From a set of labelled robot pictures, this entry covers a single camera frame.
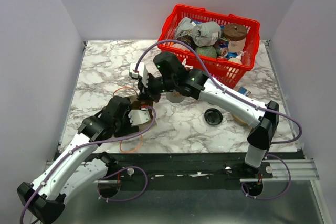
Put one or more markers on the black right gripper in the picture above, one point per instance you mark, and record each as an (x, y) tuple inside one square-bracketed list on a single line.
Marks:
[(143, 95)]

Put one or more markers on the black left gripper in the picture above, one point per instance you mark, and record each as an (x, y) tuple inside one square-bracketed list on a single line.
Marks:
[(127, 129)]

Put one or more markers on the cream printed paper bag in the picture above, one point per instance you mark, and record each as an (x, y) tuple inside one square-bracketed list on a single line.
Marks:
[(141, 136)]

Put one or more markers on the brown cardboard cup carrier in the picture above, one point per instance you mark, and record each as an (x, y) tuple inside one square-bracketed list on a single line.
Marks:
[(240, 121)]

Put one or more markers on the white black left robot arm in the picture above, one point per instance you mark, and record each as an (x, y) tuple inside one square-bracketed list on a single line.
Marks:
[(46, 196)]

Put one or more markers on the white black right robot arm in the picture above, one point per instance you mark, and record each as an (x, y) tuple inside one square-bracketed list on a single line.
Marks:
[(195, 83)]

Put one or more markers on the grey straw holder cup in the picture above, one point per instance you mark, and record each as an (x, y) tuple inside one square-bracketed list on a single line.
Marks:
[(175, 97)]

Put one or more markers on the white wrapped straws bundle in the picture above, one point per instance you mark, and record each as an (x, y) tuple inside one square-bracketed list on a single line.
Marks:
[(186, 66)]

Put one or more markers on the dark printed paper cup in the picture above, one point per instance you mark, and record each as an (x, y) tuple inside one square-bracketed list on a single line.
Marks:
[(183, 41)]

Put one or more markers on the green textured ball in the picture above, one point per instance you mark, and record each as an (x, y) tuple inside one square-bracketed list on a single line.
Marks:
[(207, 51)]

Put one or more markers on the grey wrapped bundle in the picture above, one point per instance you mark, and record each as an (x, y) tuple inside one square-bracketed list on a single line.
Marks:
[(206, 34)]

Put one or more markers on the red plastic shopping basket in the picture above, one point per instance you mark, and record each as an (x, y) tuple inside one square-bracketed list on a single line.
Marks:
[(226, 66)]

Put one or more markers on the red blue drink can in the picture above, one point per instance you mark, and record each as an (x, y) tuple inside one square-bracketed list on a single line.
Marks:
[(221, 48)]

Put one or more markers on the blue yellow card packet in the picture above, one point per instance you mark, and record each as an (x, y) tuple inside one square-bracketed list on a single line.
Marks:
[(244, 91)]

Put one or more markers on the white pump bottle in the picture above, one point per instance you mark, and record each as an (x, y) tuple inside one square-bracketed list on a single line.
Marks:
[(235, 57)]

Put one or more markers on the brown lidded white tub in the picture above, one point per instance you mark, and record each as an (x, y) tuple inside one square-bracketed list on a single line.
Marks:
[(236, 35)]

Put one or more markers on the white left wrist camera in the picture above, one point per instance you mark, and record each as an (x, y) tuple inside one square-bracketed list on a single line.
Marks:
[(138, 117)]

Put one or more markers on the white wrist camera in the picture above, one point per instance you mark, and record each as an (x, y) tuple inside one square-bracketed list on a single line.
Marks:
[(141, 73), (138, 117)]

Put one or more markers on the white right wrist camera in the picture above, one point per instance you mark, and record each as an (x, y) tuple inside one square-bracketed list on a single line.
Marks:
[(141, 73)]

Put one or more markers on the black mounting base rail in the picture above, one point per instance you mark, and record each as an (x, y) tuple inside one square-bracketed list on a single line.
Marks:
[(181, 171)]

